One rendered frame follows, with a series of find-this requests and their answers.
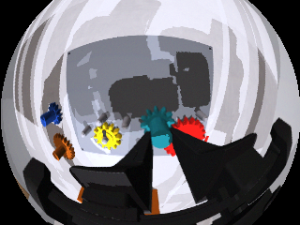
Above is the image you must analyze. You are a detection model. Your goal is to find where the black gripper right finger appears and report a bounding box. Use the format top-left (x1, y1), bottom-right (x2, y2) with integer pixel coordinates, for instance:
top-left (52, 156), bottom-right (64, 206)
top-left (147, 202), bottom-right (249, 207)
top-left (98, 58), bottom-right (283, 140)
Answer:
top-left (170, 127), bottom-right (258, 203)

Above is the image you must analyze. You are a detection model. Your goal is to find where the teal gear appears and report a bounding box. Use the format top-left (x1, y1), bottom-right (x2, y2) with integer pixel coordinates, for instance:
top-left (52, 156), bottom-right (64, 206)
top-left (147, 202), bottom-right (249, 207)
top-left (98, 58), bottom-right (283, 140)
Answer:
top-left (142, 105), bottom-right (175, 149)

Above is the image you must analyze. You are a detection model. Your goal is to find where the blue gear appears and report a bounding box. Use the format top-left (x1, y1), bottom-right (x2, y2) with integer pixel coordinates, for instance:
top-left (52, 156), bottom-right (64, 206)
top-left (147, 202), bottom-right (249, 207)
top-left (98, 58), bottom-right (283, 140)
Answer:
top-left (41, 102), bottom-right (63, 127)

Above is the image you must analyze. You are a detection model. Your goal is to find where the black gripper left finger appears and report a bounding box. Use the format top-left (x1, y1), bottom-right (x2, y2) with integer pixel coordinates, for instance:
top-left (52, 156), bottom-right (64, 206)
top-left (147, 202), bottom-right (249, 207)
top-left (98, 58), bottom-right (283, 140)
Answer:
top-left (68, 131), bottom-right (153, 214)

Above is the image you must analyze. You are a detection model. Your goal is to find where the red gear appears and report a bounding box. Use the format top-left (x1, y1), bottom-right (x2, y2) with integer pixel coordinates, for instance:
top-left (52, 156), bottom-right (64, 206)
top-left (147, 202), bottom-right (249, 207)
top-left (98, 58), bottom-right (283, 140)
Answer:
top-left (164, 116), bottom-right (205, 157)

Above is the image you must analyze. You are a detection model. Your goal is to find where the orange gear with hub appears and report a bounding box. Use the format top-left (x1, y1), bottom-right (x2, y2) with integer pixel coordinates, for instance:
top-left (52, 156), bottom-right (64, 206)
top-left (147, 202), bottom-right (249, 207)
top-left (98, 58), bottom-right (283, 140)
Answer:
top-left (52, 132), bottom-right (75, 161)

